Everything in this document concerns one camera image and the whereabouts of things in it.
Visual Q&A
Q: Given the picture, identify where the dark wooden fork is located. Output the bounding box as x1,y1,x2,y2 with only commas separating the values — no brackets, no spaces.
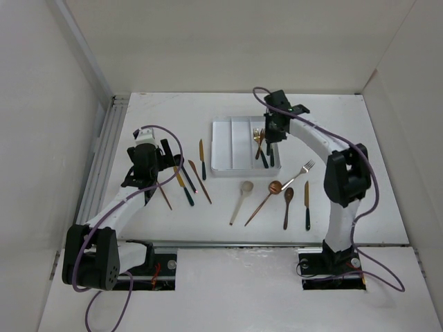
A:
253,128,265,160

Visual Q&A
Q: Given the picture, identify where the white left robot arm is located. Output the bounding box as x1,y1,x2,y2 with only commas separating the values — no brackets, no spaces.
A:
62,139,175,292

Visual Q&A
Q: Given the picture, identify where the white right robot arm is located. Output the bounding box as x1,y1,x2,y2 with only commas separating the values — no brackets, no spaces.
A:
264,90,374,277

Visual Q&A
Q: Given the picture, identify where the black spoon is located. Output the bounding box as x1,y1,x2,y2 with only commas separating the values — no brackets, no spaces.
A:
174,154,198,194

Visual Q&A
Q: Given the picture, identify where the rose gold knife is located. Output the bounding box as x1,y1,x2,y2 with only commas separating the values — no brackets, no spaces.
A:
188,160,213,205

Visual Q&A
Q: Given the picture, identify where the rose gold fork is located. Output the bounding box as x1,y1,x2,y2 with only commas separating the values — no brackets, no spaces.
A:
159,186,173,211

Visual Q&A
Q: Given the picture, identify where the white three-compartment tray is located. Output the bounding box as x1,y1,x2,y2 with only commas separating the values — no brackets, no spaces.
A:
210,116,281,178

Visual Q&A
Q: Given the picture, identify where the rose gold spoon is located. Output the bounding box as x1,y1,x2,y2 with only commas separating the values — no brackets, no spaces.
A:
244,181,282,227

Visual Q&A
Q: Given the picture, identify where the light wooden spoon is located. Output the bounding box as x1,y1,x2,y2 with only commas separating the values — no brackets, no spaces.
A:
229,181,254,226

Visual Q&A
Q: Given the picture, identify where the dark wooden spoon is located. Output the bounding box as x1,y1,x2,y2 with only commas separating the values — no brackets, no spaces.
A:
283,187,294,230

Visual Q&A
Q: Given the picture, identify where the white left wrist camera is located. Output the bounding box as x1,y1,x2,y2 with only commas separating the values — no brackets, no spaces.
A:
133,128,156,146

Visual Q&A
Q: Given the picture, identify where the gold knife green handle left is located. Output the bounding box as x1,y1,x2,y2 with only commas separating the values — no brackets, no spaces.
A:
174,166,195,206

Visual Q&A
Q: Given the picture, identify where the aluminium rail left side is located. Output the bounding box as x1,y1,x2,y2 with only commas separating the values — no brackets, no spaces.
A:
74,95,129,223

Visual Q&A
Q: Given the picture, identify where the aluminium rail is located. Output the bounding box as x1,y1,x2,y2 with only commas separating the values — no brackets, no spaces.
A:
74,95,129,223
119,239,409,250

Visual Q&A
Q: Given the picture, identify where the gold knife green handle upright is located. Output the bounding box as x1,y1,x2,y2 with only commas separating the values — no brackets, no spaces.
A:
199,139,207,181

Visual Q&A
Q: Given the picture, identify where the gold knife green handle right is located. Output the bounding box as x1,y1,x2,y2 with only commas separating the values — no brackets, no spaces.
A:
304,181,311,231

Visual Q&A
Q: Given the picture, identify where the aluminium rail front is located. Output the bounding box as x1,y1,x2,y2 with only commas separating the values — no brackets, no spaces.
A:
119,239,409,250

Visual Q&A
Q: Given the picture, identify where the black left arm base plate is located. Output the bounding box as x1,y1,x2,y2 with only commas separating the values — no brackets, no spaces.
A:
129,248,178,291

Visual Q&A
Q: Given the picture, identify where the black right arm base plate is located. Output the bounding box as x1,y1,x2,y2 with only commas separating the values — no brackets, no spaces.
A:
298,252,366,291

